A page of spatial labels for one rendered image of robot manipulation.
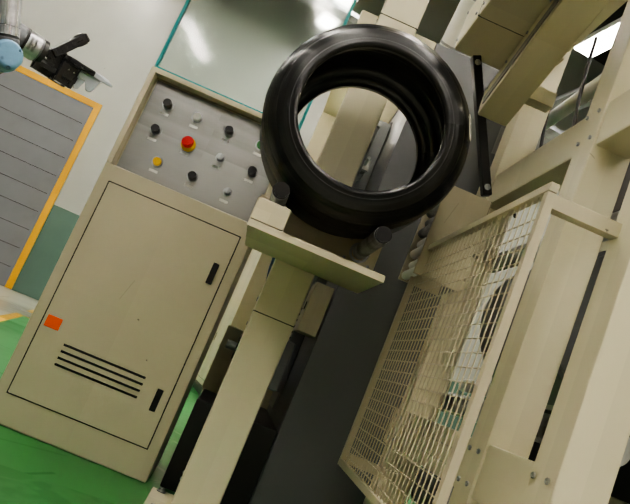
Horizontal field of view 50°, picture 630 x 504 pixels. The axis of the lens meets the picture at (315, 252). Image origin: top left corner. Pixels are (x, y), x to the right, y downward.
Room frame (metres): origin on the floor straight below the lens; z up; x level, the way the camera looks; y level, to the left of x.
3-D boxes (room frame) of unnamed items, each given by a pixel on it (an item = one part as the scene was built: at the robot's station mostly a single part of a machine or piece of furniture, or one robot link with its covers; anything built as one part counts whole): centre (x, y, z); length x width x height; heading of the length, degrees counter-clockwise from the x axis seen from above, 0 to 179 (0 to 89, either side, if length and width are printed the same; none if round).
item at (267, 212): (1.84, 0.15, 0.84); 0.36 x 0.09 x 0.06; 3
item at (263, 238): (1.84, 0.01, 0.80); 0.37 x 0.36 x 0.02; 93
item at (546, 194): (1.63, -0.34, 0.65); 0.90 x 0.02 x 0.70; 3
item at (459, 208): (2.08, -0.36, 1.05); 0.20 x 0.15 x 0.30; 3
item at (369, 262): (2.02, 0.02, 0.90); 0.40 x 0.03 x 0.10; 93
